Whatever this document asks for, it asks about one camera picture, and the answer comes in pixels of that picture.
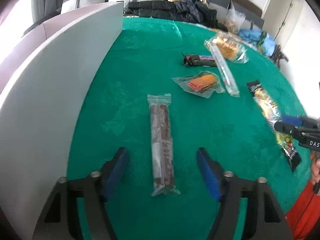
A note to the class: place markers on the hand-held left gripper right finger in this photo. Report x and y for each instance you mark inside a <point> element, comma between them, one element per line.
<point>208,177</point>

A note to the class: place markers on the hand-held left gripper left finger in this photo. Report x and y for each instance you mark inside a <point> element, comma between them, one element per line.
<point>116,175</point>

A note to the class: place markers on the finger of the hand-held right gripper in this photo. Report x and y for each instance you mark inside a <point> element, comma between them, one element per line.
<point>286,128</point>
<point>292,120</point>

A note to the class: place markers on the black and green snack packet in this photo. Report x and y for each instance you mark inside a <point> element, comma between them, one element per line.
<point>266,102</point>

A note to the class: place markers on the dark brown bar clear packet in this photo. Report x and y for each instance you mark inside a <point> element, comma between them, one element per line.
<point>162,142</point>

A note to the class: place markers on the long clear snack packet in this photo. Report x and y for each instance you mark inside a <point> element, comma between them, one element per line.
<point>225,72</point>

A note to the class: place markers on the clear bread packet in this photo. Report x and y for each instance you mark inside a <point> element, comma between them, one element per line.
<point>230,48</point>

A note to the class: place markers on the clear packet orange food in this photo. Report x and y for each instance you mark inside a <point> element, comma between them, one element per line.
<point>200,82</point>

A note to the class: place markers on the white cardboard box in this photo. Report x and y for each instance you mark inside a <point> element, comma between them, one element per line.
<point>50,92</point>

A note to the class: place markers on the brown chocolate bar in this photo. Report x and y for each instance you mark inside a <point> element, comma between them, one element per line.
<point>197,60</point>

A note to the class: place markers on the person's right hand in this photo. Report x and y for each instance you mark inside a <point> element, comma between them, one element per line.
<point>316,167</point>

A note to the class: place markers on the green tablecloth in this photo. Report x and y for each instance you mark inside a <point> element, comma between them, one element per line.
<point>200,130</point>

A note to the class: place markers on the blue cloth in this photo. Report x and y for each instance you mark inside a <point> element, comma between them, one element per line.
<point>252,35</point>

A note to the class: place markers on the white door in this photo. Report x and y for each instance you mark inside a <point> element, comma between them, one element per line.
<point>282,17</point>

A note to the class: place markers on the clear plastic bag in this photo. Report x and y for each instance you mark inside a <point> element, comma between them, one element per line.
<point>235,17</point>

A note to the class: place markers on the black puffer jacket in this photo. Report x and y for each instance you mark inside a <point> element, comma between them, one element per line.
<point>162,8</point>

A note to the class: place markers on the dark metal frame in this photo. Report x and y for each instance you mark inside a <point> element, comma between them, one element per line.
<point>278,55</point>

